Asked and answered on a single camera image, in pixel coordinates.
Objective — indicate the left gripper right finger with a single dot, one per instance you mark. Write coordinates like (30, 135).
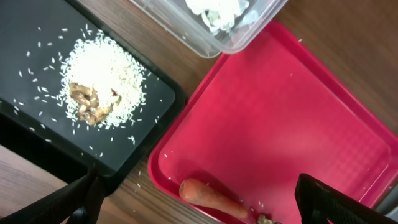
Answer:
(318, 203)

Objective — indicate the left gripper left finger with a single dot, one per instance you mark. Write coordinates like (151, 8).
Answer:
(77, 202)

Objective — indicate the brown food scrap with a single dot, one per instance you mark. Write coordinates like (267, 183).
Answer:
(262, 219)

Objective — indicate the orange carrot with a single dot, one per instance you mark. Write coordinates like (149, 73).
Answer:
(198, 193)

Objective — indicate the rice and food scraps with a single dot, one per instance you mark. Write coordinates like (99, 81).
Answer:
(78, 85)

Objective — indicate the white tissue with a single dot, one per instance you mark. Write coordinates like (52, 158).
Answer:
(227, 16)

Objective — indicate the black waste tray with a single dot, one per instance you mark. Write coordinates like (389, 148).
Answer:
(64, 159)

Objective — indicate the red serving tray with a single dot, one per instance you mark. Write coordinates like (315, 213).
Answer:
(267, 114)

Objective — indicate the clear plastic bin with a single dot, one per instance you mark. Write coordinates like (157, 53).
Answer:
(176, 18)

